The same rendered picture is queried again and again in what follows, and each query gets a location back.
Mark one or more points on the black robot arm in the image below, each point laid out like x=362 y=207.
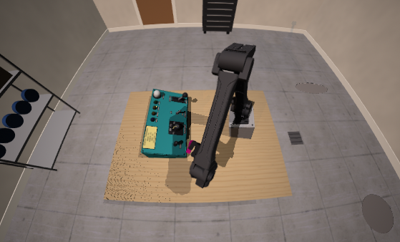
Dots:
x=235 y=60

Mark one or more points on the teal console panel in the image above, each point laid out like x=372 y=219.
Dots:
x=162 y=139

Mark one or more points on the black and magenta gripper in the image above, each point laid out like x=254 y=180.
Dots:
x=193 y=144

